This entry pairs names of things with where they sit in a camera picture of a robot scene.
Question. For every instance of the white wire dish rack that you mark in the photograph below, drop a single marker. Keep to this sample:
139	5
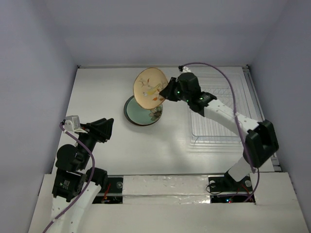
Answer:
218	126

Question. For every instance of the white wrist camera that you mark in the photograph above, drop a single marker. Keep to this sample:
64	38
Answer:
72	124
184	69

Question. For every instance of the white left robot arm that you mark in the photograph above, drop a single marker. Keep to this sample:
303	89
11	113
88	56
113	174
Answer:
77	180

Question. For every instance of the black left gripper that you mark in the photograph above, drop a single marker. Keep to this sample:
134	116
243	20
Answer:
105	128

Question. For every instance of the dark teal brown-rimmed plate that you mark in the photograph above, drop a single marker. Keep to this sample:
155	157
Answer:
128	119

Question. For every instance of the light green plate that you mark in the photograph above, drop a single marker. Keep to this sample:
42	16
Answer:
143	115

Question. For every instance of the yellow cream plate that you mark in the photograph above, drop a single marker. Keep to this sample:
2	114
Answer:
147	87

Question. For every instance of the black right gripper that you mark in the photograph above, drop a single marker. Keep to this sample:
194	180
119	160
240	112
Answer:
173	90

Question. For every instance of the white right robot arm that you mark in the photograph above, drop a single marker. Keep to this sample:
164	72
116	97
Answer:
258	138

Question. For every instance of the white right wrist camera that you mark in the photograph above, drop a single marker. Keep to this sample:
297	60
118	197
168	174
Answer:
184	69

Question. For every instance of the aluminium table edge rail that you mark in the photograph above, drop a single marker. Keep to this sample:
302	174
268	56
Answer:
247	74

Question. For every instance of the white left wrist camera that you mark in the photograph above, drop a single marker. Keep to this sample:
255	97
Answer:
72	124

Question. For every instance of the white foam strip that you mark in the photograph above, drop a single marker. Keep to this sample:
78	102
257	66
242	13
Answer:
165	189

